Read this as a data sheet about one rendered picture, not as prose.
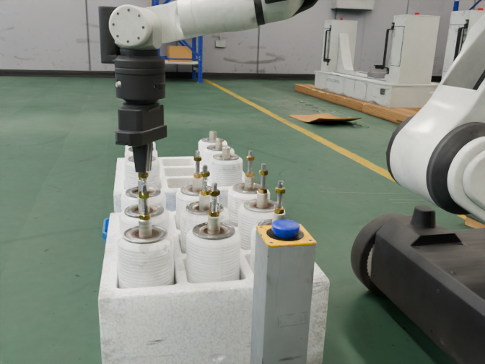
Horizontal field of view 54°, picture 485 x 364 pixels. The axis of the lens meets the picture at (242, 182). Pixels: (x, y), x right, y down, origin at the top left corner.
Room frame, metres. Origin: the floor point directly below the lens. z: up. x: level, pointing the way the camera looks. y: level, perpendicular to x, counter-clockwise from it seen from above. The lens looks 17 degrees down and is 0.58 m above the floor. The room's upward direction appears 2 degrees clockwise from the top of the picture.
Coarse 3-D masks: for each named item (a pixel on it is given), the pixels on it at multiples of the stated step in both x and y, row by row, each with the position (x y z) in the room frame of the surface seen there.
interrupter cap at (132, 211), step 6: (138, 204) 0.90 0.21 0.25; (150, 204) 0.90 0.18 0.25; (156, 204) 0.90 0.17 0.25; (126, 210) 0.87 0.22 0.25; (132, 210) 0.87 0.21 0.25; (138, 210) 0.88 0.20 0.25; (150, 210) 0.88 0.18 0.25; (156, 210) 0.87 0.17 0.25; (162, 210) 0.87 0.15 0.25; (132, 216) 0.84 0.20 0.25; (138, 216) 0.83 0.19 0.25; (156, 216) 0.85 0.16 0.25
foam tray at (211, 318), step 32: (128, 288) 0.70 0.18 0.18; (160, 288) 0.70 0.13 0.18; (192, 288) 0.71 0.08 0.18; (224, 288) 0.71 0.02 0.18; (320, 288) 0.75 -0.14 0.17; (128, 320) 0.67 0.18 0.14; (160, 320) 0.69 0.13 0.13; (192, 320) 0.70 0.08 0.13; (224, 320) 0.71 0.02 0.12; (320, 320) 0.75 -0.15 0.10; (128, 352) 0.67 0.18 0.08; (160, 352) 0.69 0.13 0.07; (192, 352) 0.70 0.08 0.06; (224, 352) 0.71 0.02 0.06; (320, 352) 0.75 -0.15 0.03
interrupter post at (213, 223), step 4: (208, 216) 0.78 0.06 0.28; (208, 220) 0.78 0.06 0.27; (212, 220) 0.77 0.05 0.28; (216, 220) 0.77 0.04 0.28; (208, 224) 0.78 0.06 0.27; (212, 224) 0.77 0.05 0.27; (216, 224) 0.77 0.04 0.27; (208, 228) 0.78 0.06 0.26; (212, 228) 0.77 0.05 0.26; (216, 228) 0.77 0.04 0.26; (208, 232) 0.78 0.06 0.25; (212, 232) 0.77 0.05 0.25; (216, 232) 0.77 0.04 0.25
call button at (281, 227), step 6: (276, 222) 0.63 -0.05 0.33; (282, 222) 0.63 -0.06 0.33; (288, 222) 0.63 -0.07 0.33; (294, 222) 0.64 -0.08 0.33; (276, 228) 0.62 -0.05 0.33; (282, 228) 0.61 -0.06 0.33; (288, 228) 0.61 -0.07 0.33; (294, 228) 0.62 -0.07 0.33; (276, 234) 0.62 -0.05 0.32; (282, 234) 0.62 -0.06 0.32; (288, 234) 0.61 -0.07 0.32; (294, 234) 0.62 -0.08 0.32
